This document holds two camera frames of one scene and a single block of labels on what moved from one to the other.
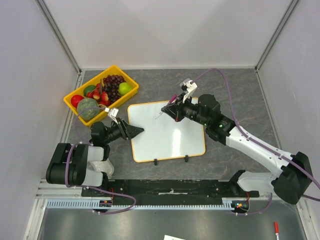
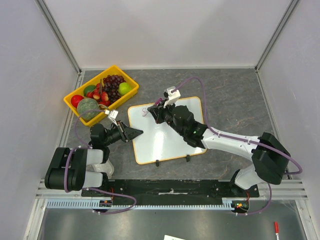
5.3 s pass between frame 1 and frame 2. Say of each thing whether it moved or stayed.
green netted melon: stayed
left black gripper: stayed
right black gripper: moved
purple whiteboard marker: moved
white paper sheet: stayed
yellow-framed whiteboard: stayed
